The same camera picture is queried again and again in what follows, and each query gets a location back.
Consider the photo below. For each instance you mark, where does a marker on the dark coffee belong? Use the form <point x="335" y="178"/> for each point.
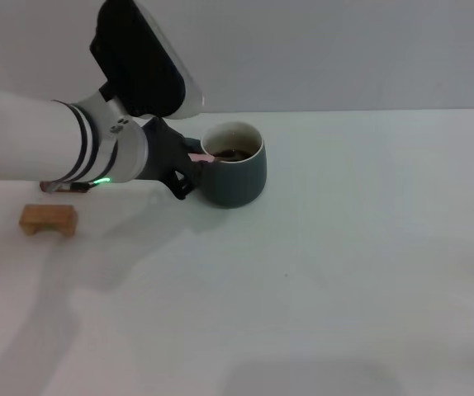
<point x="241" y="154"/>

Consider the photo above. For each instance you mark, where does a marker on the grey ceramic cup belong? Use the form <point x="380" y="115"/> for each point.
<point x="237" y="181"/>

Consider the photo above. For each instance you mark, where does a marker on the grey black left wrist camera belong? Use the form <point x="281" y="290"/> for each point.
<point x="146" y="62"/>

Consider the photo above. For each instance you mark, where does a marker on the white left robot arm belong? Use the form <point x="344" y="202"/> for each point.
<point x="34" y="144"/>

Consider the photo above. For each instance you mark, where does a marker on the red-brown wooden block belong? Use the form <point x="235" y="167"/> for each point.
<point x="44" y="187"/>

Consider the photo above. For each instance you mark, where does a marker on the light wooden block rest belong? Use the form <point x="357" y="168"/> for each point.
<point x="49" y="216"/>

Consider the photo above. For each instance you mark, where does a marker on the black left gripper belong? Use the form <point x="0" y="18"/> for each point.
<point x="162" y="152"/>

